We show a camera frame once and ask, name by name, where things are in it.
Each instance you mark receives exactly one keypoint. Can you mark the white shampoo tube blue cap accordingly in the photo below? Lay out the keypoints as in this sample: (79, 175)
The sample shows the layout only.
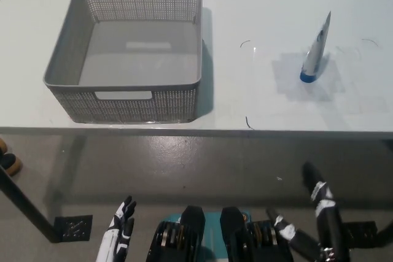
(313, 59)

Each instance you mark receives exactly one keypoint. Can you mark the grey perforated plastic basket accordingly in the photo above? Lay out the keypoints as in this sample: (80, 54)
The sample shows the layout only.
(92, 44)

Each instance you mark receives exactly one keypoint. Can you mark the tan shoe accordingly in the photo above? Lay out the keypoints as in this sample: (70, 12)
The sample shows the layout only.
(2, 146)

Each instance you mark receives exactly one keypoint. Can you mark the black ribbed robot body block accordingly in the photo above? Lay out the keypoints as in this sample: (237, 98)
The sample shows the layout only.
(192, 225)
(233, 228)

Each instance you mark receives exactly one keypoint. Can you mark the black shoe tan sole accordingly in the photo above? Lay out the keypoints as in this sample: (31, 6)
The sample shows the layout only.
(10, 164)

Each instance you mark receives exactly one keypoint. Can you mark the black metal table leg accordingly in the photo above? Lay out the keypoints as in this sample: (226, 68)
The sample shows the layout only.
(27, 206)
(387, 228)

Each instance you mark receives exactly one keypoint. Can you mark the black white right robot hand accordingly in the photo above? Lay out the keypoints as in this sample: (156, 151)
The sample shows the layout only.
(330, 231)

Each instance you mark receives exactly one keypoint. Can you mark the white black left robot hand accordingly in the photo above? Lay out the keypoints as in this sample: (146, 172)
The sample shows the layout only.
(115, 234)

